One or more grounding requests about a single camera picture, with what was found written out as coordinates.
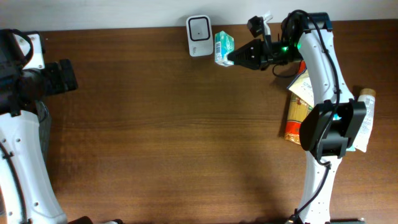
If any teal tissue pack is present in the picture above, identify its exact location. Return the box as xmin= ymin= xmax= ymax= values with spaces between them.
xmin=215 ymin=31 xmax=234 ymax=67

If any cream yellow snack bag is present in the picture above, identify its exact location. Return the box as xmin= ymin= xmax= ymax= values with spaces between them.
xmin=287 ymin=70 xmax=315 ymax=107

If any orange spaghetti packet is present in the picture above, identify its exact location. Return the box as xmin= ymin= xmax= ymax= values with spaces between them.
xmin=284 ymin=60 xmax=313 ymax=146

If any white cream tube gold cap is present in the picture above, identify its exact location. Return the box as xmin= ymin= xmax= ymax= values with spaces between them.
xmin=354 ymin=88 xmax=376 ymax=152

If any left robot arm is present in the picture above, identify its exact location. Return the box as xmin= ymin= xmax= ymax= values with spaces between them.
xmin=1 ymin=29 xmax=78 ymax=223

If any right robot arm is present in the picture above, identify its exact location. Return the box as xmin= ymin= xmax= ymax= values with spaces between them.
xmin=228 ymin=9 xmax=366 ymax=223

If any white barcode scanner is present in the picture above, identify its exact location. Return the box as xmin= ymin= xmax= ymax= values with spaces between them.
xmin=185 ymin=15 xmax=214 ymax=57

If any grey plastic mesh basket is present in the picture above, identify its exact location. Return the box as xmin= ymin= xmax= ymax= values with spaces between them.
xmin=36 ymin=101 xmax=52 ymax=162

